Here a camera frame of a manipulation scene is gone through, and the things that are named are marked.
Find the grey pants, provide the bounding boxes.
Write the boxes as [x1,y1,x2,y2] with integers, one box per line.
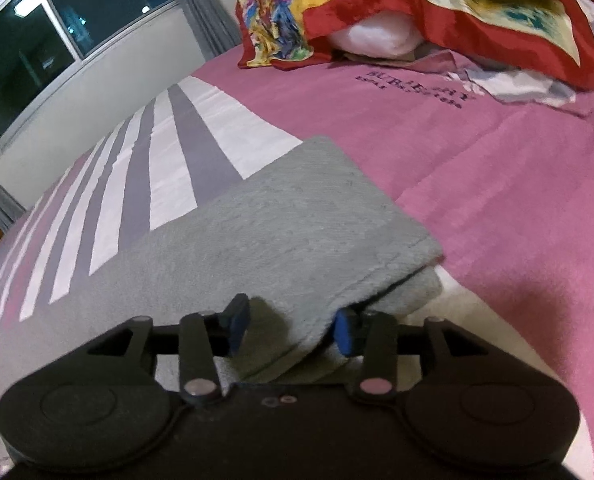
[52,135,445,386]

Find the white pillow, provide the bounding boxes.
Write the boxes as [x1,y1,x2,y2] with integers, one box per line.
[328,12,426,59]

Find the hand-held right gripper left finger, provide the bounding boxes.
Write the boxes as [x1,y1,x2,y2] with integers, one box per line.
[84,294,251,406]

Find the white plaid cloth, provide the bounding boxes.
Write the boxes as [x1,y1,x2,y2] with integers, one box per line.
[444,52,594,118]

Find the pink striped bed sheet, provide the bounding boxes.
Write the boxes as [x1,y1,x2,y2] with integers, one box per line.
[0,47,594,480]

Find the sliding glass window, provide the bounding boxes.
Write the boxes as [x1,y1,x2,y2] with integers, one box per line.
[0,0,178,153]

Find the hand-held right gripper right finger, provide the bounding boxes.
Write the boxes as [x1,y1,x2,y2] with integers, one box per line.
[334,306,484,406]

